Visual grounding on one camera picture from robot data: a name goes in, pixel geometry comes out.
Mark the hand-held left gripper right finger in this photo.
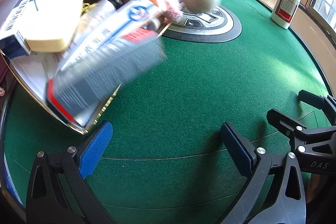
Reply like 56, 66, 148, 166
215, 122, 307, 224

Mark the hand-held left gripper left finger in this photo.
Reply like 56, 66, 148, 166
25, 120, 116, 224

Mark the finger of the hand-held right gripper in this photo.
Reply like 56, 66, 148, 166
266, 108, 336, 145
298, 90, 336, 125

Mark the long grey white carton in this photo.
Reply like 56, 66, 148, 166
46, 0, 168, 127

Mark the green gold cardboard box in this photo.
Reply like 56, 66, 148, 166
0, 0, 124, 135

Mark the gold yellow keychain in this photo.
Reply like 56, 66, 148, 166
81, 2, 99, 13

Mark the pink fluffy hair clip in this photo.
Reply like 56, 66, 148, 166
155, 0, 184, 24

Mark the flat white bottle red cap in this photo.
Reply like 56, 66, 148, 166
271, 0, 302, 30

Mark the round table control panel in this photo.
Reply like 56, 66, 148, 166
160, 5, 242, 43

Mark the blue white box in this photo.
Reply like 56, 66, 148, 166
0, 0, 53, 59

